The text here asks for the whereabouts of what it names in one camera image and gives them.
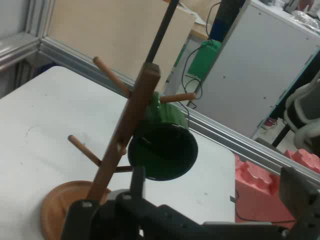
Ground dark blue black pole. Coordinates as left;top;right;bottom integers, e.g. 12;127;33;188
209;0;242;43

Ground white metal cabinet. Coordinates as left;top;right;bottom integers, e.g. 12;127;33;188
197;0;320;140

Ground pink foam packing block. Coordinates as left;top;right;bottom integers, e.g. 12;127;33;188
284;148;320;174
234;152;297;224

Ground clear plastic bag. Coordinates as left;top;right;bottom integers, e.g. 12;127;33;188
292;9;320;30

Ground black cable over foam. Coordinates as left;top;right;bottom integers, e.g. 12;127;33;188
234;189;297;224

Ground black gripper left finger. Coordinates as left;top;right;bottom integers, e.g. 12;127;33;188
61;166;161;240

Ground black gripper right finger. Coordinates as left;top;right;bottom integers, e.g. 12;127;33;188
278;166;320;240

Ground beige board panel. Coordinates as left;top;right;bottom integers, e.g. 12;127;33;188
48;0;196;93

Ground green bag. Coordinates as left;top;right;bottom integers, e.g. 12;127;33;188
187;39;223;81

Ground brown wooden mug tree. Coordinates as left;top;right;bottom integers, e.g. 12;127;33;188
39;56;197;240

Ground aluminium frame post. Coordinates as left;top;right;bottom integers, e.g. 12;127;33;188
24;0;57;41

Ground aluminium frame rail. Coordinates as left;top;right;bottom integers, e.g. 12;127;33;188
39;36;320;181
0;34;42;73

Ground white office chair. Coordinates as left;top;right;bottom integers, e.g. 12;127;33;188
283;77;320;152

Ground thin black hanging cable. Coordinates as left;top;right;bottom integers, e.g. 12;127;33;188
181;1;222;123

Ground red shoe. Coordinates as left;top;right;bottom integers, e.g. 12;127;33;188
263;116;279;128

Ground green mug with white script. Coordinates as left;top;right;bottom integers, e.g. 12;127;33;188
127;91;199;181

